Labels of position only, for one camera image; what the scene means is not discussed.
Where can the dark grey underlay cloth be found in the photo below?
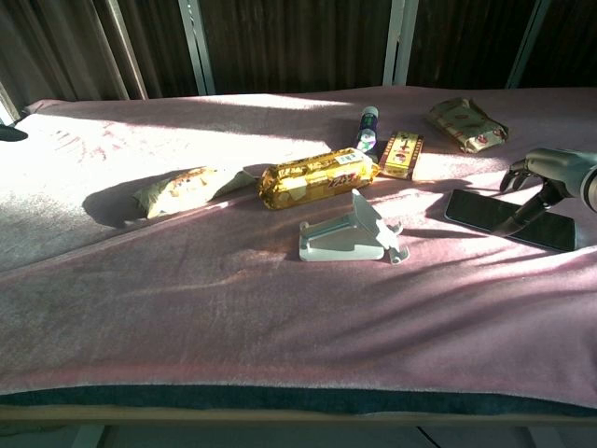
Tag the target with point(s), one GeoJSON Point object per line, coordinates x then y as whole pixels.
{"type": "Point", "coordinates": [280, 399]}

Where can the pale beige snack packet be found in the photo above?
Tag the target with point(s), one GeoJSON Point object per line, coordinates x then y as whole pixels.
{"type": "Point", "coordinates": [182, 190]}

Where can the small yellow snack bar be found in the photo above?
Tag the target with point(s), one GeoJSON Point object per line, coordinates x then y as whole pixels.
{"type": "Point", "coordinates": [401, 154]}

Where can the white folding phone stand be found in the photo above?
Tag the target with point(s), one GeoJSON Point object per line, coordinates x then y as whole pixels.
{"type": "Point", "coordinates": [347, 233]}

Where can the long gold snack package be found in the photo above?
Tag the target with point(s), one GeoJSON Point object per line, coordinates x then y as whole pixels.
{"type": "Point", "coordinates": [317, 179]}

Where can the white metal frame post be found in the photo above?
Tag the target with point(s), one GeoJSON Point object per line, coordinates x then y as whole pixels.
{"type": "Point", "coordinates": [527, 46]}
{"type": "Point", "coordinates": [198, 46]}
{"type": "Point", "coordinates": [400, 42]}
{"type": "Point", "coordinates": [126, 51]}

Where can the black smartphone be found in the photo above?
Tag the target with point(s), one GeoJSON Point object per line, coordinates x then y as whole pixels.
{"type": "Point", "coordinates": [485, 210]}

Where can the beige red-print wrapped packet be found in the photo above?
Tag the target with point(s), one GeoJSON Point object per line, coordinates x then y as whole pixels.
{"type": "Point", "coordinates": [466, 123]}

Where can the dark brown curtain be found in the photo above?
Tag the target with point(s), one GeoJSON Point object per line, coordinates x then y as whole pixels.
{"type": "Point", "coordinates": [303, 42]}

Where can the dark object at table edge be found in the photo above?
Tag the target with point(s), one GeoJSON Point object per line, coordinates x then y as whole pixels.
{"type": "Point", "coordinates": [11, 133]}

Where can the pink fleece table blanket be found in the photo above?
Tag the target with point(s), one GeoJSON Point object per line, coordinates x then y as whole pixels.
{"type": "Point", "coordinates": [233, 303]}

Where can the right robot hand grey black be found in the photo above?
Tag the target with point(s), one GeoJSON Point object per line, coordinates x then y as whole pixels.
{"type": "Point", "coordinates": [559, 168]}

